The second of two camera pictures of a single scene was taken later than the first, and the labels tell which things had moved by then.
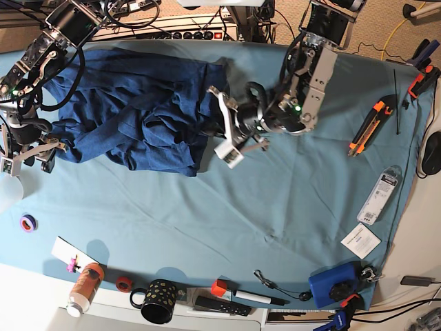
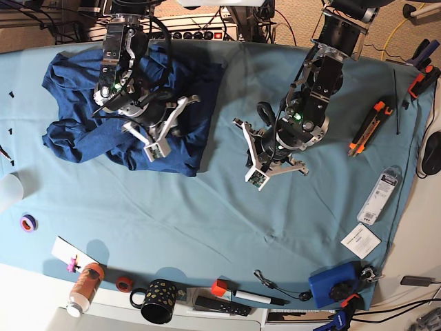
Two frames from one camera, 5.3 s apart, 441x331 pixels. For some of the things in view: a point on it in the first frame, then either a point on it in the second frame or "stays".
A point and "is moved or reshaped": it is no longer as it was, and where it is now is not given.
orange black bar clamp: x=424 y=81 stays
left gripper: x=27 y=130 -> x=154 y=125
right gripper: x=242 y=122 -> x=271 y=166
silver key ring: x=371 y=275 stays
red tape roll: x=123 y=283 stays
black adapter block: x=417 y=281 stays
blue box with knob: x=333 y=286 stays
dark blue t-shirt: x=149 y=114 is moved or reshaped
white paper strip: x=65 y=251 stays
